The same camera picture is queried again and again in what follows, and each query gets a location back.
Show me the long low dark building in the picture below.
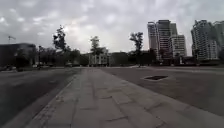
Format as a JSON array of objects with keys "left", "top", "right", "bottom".
[{"left": 109, "top": 51, "right": 131, "bottom": 67}]

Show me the low pale building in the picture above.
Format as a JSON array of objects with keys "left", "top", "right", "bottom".
[{"left": 88, "top": 48, "right": 110, "bottom": 67}]

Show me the slim tree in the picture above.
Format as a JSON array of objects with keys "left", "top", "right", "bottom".
[{"left": 89, "top": 35, "right": 103, "bottom": 66}]

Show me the tree with round crown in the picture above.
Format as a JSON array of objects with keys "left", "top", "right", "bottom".
[{"left": 129, "top": 31, "right": 145, "bottom": 66}]

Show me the grey stone slab path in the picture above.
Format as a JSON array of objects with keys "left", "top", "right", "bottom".
[{"left": 1, "top": 67, "right": 224, "bottom": 128}]

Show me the dark rectangular ground patch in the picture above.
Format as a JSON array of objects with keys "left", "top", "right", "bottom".
[{"left": 142, "top": 75, "right": 169, "bottom": 82}]

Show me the tall dark tree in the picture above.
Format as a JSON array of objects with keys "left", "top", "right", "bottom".
[{"left": 52, "top": 24, "right": 71, "bottom": 68}]

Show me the cluster of tall tower buildings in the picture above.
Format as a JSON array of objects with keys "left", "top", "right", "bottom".
[{"left": 146, "top": 19, "right": 188, "bottom": 64}]

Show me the row of dark trees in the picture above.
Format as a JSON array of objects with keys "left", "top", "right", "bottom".
[{"left": 14, "top": 45, "right": 90, "bottom": 68}]

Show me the pole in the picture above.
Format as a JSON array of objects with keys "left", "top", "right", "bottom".
[{"left": 37, "top": 45, "right": 42, "bottom": 69}]

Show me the dark grey paved ground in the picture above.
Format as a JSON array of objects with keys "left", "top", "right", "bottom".
[
  {"left": 0, "top": 68, "right": 83, "bottom": 128},
  {"left": 99, "top": 66, "right": 224, "bottom": 118}
]

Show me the tall tower building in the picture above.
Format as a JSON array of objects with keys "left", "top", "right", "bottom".
[{"left": 190, "top": 19, "right": 224, "bottom": 64}]

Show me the construction crane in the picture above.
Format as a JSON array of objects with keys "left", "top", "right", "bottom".
[{"left": 7, "top": 35, "right": 17, "bottom": 44}]

